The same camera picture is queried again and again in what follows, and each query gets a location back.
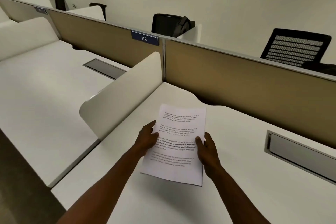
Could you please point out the person's right hand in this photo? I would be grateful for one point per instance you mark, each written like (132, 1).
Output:
(208, 154)

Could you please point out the person's left hand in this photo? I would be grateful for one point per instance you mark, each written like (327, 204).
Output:
(145, 139)

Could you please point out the person's right thumb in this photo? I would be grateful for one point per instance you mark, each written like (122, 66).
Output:
(200, 143)

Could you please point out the person's left thumb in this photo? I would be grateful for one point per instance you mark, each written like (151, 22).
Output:
(155, 137)

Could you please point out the printed white paper sheets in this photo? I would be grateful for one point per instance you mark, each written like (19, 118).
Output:
(175, 142)

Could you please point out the person's right forearm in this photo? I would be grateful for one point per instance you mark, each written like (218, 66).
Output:
(237, 198)

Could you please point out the person's left forearm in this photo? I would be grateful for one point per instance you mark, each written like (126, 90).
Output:
(105, 186)

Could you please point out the white curved desk divider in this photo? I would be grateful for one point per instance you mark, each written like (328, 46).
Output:
(86, 12)
(28, 33)
(123, 94)

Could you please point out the tan partition panel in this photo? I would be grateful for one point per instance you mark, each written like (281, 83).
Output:
(18, 8)
(105, 38)
(250, 74)

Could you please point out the blue desk number plate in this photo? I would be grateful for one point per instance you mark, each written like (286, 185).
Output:
(40, 10)
(145, 38)

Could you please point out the black bag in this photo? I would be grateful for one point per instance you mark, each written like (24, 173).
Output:
(183, 26)

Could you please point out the black mesh office chair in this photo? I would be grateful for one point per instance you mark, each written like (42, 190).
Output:
(296, 48)

